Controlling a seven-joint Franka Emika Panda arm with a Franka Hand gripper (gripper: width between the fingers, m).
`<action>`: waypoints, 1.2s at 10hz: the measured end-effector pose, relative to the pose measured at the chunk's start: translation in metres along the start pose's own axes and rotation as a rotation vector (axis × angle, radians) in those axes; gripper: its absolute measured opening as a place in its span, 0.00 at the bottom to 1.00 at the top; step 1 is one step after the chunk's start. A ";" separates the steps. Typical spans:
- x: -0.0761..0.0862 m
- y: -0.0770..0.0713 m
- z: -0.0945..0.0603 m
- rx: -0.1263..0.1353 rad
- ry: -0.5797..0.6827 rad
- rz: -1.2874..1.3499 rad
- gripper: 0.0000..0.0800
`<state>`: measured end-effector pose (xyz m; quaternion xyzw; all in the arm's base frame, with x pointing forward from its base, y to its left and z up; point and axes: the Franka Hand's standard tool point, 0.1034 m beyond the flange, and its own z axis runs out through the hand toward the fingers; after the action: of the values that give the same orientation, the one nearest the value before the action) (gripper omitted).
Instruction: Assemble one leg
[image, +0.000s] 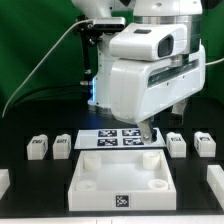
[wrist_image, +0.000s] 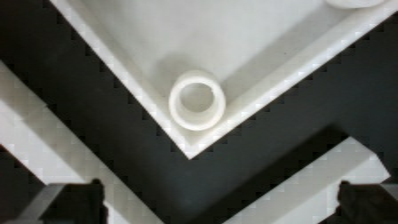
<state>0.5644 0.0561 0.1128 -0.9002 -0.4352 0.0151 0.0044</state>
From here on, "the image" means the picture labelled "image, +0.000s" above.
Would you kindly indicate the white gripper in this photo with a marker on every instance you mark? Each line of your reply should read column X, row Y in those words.
column 142, row 89

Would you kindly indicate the white square tabletop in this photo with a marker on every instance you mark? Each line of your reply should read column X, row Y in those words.
column 122, row 180

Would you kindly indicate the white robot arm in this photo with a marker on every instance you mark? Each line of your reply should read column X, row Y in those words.
column 153, row 12

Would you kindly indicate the white sheet with tags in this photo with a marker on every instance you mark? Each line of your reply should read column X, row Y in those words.
column 114, row 138

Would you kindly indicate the white obstacle right piece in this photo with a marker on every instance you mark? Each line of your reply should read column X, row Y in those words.
column 215, row 179

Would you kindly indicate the white obstacle piece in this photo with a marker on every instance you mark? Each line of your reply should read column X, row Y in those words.
column 4, row 181
column 215, row 179

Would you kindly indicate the white obstacle left piece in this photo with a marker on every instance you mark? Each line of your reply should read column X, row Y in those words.
column 4, row 181

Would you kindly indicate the black camera stand pole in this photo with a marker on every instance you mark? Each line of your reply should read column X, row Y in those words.
column 89, row 38

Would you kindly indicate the grey camera on stand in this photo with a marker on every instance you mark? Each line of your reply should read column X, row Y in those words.
column 109, row 24

